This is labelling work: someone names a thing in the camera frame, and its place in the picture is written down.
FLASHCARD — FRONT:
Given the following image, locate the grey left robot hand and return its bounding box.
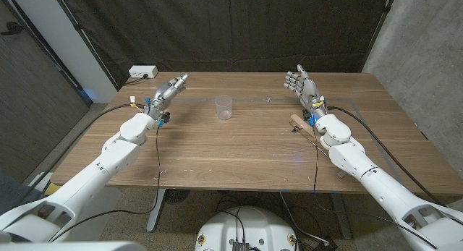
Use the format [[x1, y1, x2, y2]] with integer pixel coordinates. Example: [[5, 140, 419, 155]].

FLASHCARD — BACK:
[[143, 74, 189, 122]]

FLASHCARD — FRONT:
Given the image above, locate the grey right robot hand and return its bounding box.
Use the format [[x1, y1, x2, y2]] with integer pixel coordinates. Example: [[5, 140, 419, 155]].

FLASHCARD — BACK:
[[284, 64, 326, 120]]

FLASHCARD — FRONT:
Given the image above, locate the clear plastic measuring cup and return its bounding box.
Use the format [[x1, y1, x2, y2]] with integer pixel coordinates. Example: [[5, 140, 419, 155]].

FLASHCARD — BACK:
[[214, 94, 233, 121]]

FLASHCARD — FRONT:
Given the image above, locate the white power strip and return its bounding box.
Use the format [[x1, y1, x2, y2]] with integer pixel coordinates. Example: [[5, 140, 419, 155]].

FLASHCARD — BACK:
[[128, 65, 159, 79]]

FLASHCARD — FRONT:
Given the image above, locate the black backdrop curtain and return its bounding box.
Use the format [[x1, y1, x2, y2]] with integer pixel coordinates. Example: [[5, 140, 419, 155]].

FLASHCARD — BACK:
[[54, 0, 394, 89]]

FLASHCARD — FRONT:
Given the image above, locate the black backdrop stand pole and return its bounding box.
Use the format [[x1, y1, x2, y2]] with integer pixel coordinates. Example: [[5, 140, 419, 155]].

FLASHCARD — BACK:
[[361, 0, 399, 73], [50, 0, 121, 92]]

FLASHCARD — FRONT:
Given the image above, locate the round black floor fan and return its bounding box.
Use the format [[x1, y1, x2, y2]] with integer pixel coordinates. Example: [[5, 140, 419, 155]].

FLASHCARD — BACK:
[[164, 188, 191, 205]]

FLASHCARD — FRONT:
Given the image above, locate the white table leg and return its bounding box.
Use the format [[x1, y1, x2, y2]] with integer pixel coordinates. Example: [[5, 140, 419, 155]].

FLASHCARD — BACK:
[[146, 188, 166, 233]]

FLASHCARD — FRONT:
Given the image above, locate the grey table leg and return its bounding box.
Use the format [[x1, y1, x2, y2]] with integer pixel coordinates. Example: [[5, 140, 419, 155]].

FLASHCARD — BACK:
[[329, 192, 354, 240]]

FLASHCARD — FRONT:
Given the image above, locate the dark wooden door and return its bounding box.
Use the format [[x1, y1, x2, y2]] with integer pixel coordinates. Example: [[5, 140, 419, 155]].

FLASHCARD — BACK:
[[0, 0, 91, 189]]

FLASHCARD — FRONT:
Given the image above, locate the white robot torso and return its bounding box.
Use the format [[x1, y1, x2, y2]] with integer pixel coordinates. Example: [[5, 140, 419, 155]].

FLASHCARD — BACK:
[[195, 206, 298, 251]]

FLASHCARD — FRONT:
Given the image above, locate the black floor plug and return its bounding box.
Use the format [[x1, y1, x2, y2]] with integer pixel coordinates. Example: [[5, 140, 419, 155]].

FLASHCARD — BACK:
[[316, 237, 339, 251]]

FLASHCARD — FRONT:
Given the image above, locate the person's blue jeans leg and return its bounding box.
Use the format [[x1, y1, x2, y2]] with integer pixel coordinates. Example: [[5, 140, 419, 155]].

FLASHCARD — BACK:
[[0, 167, 44, 216]]

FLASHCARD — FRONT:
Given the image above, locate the black power strip cord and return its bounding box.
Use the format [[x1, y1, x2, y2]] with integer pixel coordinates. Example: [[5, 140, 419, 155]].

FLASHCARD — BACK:
[[124, 73, 149, 86]]

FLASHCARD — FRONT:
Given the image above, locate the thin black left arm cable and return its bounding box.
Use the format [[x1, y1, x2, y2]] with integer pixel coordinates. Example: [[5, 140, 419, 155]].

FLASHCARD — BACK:
[[48, 124, 163, 243]]

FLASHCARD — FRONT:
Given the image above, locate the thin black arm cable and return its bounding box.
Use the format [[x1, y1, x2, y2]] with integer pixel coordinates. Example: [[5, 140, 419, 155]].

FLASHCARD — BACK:
[[48, 124, 163, 243], [313, 131, 438, 249]]

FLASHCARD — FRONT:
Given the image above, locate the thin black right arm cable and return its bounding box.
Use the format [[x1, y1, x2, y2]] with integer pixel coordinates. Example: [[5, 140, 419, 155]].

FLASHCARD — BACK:
[[313, 131, 438, 249]]

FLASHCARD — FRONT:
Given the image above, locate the thin metal rod with bracket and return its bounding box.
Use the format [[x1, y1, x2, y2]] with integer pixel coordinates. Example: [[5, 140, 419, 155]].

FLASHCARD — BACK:
[[289, 120, 348, 179]]

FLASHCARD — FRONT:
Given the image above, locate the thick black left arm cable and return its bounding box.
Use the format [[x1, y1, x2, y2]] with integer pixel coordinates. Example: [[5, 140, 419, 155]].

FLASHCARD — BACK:
[[21, 103, 148, 201]]

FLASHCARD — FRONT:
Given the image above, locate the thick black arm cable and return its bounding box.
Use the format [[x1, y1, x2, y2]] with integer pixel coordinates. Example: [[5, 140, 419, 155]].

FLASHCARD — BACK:
[[327, 105, 442, 205], [21, 103, 148, 201]]

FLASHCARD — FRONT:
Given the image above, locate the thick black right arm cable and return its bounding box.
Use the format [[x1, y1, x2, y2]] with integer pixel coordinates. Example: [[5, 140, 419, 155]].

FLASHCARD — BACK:
[[327, 105, 442, 205]]

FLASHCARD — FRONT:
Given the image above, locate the black floor cable bundle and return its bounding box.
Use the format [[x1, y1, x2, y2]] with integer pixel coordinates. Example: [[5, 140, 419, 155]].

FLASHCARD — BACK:
[[216, 191, 339, 251]]

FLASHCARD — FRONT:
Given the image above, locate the black door handle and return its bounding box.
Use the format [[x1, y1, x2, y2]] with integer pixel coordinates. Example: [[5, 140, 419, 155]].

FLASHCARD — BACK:
[[0, 21, 25, 37]]

